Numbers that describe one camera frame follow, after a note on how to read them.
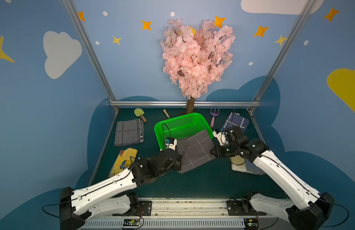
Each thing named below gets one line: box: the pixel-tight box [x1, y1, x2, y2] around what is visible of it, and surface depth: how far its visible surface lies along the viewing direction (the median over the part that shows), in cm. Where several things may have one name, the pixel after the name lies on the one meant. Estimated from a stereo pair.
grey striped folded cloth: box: [114, 118, 144, 147], surface depth 107 cm
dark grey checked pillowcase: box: [176, 129, 216, 174], surface depth 76 cm
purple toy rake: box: [210, 106, 220, 128], surface depth 120 cm
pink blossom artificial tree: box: [160, 17, 236, 114], surface depth 76 cm
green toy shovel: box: [133, 107, 147, 123], surface depth 121 cm
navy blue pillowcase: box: [223, 112, 250, 132], surface depth 115 cm
